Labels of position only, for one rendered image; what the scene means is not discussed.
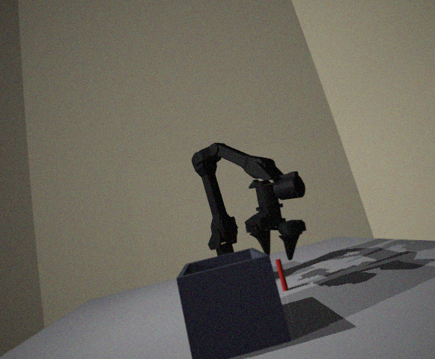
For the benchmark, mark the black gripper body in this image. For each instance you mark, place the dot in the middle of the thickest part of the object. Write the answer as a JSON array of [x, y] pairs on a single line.
[[284, 227]]

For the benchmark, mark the red peg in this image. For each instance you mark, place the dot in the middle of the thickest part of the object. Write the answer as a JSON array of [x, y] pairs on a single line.
[[281, 275]]

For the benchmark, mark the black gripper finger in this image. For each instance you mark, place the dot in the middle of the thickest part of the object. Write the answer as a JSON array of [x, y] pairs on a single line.
[[290, 243], [264, 240]]

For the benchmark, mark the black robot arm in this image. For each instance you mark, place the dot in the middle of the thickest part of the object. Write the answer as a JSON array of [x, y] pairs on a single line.
[[224, 227]]

